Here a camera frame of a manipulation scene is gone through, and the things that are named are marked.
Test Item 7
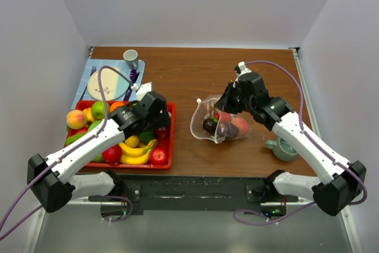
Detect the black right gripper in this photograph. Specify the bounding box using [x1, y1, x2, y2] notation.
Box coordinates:
[214, 82, 254, 114]

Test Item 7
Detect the peach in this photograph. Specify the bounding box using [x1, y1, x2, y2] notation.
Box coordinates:
[232, 117, 250, 136]
[66, 110, 87, 130]

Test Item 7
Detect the red tomato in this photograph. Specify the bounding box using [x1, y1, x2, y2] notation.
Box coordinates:
[214, 112, 232, 123]

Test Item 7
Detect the dark purple mangosteen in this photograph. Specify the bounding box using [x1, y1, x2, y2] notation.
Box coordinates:
[202, 117, 217, 133]

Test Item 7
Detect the clear polka dot zip bag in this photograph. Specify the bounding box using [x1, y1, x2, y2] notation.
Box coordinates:
[189, 95, 252, 144]

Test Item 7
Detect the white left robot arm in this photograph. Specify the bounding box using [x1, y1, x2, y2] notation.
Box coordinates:
[27, 91, 171, 213]

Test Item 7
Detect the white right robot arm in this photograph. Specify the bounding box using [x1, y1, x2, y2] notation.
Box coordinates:
[215, 72, 367, 216]

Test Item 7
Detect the dark green avocado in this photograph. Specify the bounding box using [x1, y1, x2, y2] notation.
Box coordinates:
[138, 130, 155, 145]

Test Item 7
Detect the red plastic tray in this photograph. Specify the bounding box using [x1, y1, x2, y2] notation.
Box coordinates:
[62, 100, 176, 171]

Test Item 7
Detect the light blue placemat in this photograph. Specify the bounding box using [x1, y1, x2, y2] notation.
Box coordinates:
[71, 59, 145, 109]

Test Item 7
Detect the orange fruit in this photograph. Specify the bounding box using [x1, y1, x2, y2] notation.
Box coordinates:
[110, 101, 126, 112]

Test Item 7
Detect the purple plastic spoon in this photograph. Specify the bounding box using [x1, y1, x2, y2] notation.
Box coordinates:
[123, 69, 139, 101]

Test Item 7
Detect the cream and blue plate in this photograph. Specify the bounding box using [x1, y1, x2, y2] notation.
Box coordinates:
[87, 69, 130, 101]

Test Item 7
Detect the red apple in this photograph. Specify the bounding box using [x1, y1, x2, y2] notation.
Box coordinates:
[102, 145, 122, 164]
[149, 148, 168, 165]

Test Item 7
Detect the yellow banana bunch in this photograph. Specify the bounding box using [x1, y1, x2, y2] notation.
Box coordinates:
[118, 139, 158, 165]

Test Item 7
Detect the green apple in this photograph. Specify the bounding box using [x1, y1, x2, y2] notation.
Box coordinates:
[91, 101, 110, 120]

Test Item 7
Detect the grey cup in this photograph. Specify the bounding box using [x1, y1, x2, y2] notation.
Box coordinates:
[123, 49, 139, 70]

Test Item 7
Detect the teal ceramic mug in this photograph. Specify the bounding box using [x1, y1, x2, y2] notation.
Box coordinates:
[265, 137, 298, 161]

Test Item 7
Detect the peach at tray corner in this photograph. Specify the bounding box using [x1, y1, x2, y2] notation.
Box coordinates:
[66, 110, 87, 130]

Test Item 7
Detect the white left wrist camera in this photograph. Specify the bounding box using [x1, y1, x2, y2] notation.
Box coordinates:
[131, 82, 153, 101]

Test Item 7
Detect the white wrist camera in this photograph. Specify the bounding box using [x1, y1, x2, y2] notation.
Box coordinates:
[234, 62, 252, 77]
[131, 82, 153, 101]

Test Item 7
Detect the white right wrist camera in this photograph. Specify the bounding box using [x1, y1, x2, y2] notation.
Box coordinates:
[234, 62, 252, 77]

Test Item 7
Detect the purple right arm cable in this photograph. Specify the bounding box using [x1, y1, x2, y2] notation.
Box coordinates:
[245, 60, 306, 132]

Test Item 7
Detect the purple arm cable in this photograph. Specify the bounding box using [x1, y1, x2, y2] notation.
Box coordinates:
[245, 60, 306, 132]
[98, 65, 134, 131]

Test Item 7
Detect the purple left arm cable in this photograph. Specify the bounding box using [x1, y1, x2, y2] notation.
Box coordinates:
[98, 65, 134, 131]

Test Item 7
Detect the aluminium frame rail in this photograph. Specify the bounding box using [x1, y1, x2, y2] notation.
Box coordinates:
[37, 179, 351, 206]

